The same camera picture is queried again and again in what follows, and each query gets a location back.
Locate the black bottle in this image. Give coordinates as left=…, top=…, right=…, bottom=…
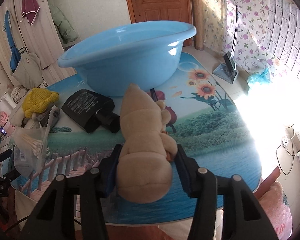
left=62, top=89, right=120, bottom=133

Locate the brown wooden door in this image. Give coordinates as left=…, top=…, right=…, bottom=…
left=122, top=0, right=193, bottom=47

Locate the blue plastic bag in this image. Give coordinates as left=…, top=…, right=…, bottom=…
left=247, top=68, right=271, bottom=88

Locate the white plush in yellow mesh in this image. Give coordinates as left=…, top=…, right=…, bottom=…
left=8, top=88, right=59, bottom=127

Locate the green quilt roll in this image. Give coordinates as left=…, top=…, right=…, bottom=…
left=47, top=0, right=78, bottom=44

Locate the beige plush toy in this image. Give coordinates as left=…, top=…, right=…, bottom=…
left=116, top=83, right=178, bottom=204

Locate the blue plastic basin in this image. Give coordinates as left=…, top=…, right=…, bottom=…
left=57, top=21, right=197, bottom=96

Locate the bag of cotton swabs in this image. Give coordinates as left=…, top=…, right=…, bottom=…
left=12, top=127, right=49, bottom=177

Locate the white wardrobe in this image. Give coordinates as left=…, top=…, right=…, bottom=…
left=0, top=0, right=77, bottom=86

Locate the snack packet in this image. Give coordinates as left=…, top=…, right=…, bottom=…
left=37, top=105, right=60, bottom=129

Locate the blue strap bag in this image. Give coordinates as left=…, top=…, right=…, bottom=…
left=4, top=10, right=21, bottom=72

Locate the grey tote bag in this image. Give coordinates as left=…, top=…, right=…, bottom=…
left=11, top=53, right=43, bottom=89

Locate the maroon towel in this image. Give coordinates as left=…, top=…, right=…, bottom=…
left=21, top=0, right=40, bottom=25

